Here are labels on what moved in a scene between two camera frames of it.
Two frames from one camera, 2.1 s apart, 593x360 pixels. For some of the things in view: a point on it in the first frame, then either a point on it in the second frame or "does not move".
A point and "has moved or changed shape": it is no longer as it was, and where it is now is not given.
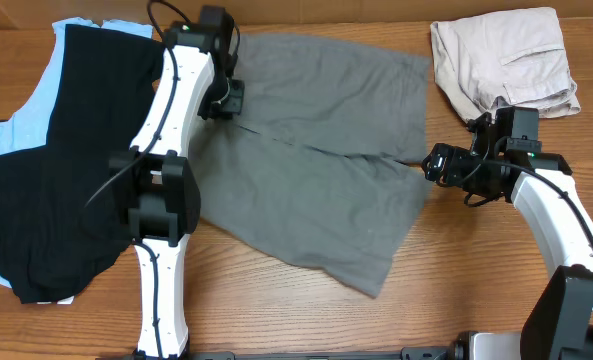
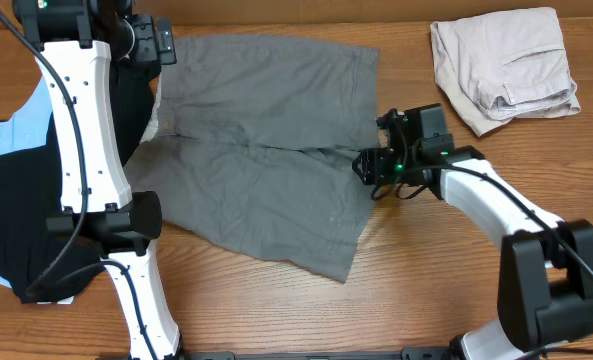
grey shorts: [307, 173] has moved or changed shape
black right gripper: [452, 175] -> [374, 171]
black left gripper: [232, 103] -> [148, 55]
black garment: [50, 222] does not move
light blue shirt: [27, 128] does not move
